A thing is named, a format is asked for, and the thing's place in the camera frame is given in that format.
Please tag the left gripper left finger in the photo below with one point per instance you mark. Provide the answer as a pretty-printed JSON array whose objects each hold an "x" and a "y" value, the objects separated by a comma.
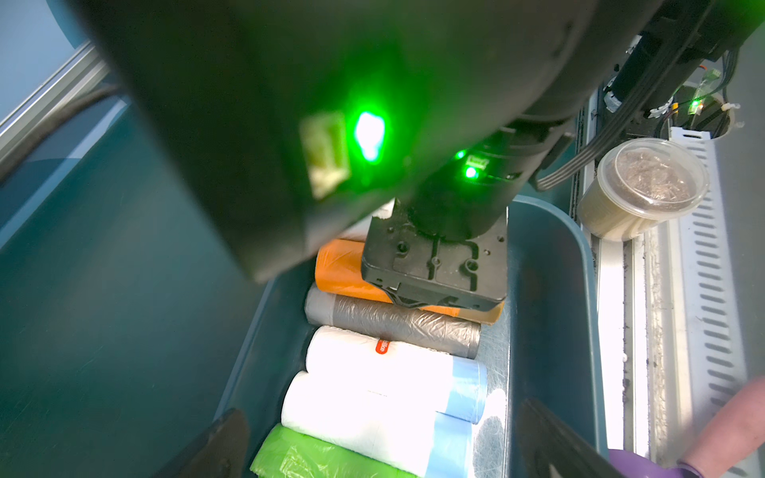
[{"x": 220, "y": 451}]

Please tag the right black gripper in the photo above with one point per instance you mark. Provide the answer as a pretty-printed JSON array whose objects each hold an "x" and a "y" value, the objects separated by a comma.
[{"x": 448, "y": 243}]

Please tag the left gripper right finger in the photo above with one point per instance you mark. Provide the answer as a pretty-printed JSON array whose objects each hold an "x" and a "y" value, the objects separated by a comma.
[{"x": 549, "y": 448}]

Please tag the green roll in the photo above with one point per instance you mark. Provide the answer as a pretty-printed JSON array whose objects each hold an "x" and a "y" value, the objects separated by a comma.
[{"x": 287, "y": 453}]

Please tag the dark grey trash bag roll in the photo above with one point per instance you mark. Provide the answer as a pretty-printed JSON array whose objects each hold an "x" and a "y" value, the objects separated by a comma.
[{"x": 393, "y": 323}]

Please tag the white roll red label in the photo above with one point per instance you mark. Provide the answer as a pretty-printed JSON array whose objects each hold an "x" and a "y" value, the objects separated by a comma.
[{"x": 448, "y": 384}]

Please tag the orange trash bag roll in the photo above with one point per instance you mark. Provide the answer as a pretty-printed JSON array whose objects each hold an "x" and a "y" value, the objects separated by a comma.
[{"x": 338, "y": 271}]

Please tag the white blue trash bag roll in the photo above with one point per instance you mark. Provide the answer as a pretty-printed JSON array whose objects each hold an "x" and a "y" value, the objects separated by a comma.
[{"x": 416, "y": 440}]

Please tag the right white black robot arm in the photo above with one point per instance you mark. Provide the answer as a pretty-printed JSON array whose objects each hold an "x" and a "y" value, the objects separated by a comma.
[{"x": 289, "y": 121}]

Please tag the teal plastic storage box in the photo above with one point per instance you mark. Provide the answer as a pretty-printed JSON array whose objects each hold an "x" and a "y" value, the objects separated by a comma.
[{"x": 545, "y": 344}]

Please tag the round clear lid dish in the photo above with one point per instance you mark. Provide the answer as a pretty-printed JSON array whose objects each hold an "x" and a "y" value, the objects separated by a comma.
[{"x": 639, "y": 185}]

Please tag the right circuit board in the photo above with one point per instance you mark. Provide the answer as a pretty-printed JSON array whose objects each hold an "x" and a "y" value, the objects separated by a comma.
[{"x": 707, "y": 110}]

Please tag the purple toy shovel pink handle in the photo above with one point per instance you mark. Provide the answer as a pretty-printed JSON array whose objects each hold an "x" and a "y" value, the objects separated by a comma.
[{"x": 733, "y": 434}]

